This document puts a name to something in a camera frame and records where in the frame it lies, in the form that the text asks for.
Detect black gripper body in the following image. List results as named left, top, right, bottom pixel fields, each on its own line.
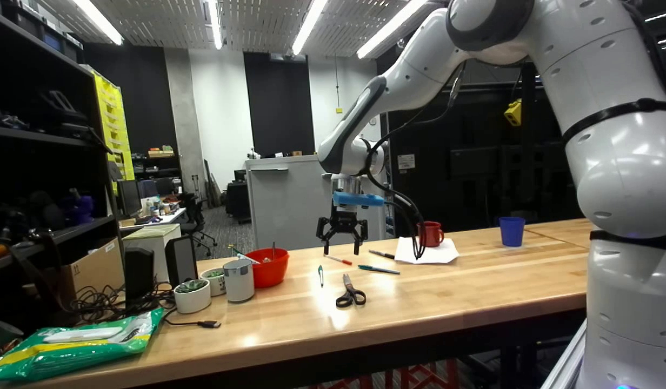
left=328, top=205, right=359, bottom=236

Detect grey metal cabinet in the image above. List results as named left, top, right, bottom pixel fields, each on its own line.
left=245, top=153, right=336, bottom=251

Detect red bowl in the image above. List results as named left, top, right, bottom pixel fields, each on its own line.
left=245, top=247, right=292, bottom=293

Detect red mug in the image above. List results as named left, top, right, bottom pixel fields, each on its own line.
left=417, top=218, right=448, bottom=249

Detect white paper sheet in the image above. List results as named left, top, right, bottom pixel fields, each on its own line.
left=393, top=236, right=461, bottom=269

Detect white cylindrical cup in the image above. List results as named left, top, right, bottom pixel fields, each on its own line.
left=223, top=257, right=257, bottom=305

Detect small white plant pot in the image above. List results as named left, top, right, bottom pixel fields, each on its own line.
left=200, top=266, right=229, bottom=299

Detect black office chair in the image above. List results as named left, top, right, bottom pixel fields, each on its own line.
left=180, top=192, right=221, bottom=257

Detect black speaker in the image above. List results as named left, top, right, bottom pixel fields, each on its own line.
left=124, top=247, right=156, bottom=309
left=165, top=236, right=200, bottom=290

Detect blue cup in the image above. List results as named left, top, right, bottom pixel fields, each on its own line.
left=497, top=215, right=527, bottom=249

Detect white office desk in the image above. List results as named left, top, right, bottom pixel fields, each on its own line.
left=119, top=205, right=187, bottom=233

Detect yellow hanging tag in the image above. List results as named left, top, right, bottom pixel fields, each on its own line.
left=503, top=96, right=525, bottom=131

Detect ceiling light strip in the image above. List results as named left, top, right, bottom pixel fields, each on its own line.
left=200, top=0, right=225, bottom=53
left=71, top=0, right=126, bottom=49
left=354, top=0, right=428, bottom=62
left=290, top=0, right=328, bottom=59

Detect computer monitor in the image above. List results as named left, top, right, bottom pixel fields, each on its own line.
left=115, top=180, right=142, bottom=218

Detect cardboard box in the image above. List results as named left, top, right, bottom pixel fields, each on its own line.
left=59, top=236, right=126, bottom=305

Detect purple shelf item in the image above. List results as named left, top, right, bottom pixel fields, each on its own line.
left=60, top=190, right=95, bottom=225

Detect green wipes pack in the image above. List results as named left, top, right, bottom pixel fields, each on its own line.
left=0, top=307, right=168, bottom=385

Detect black shelving unit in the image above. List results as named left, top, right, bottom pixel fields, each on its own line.
left=0, top=6, right=124, bottom=334

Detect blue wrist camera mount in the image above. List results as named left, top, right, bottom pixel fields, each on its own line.
left=331, top=190, right=389, bottom=212

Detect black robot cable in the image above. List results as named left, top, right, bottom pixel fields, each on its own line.
left=360, top=71, right=430, bottom=261

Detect black handled scissors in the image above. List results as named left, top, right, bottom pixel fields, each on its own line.
left=336, top=272, right=368, bottom=312

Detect black wall panel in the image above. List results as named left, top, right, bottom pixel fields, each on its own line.
left=384, top=62, right=583, bottom=230

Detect thin black table cable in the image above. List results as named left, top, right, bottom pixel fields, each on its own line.
left=71, top=283, right=225, bottom=332

